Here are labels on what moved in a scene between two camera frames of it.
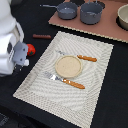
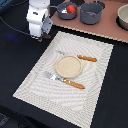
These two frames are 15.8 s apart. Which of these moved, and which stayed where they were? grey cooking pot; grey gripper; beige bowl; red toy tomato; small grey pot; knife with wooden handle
Moved: red toy tomato; grey gripper
Stayed: grey cooking pot; small grey pot; beige bowl; knife with wooden handle
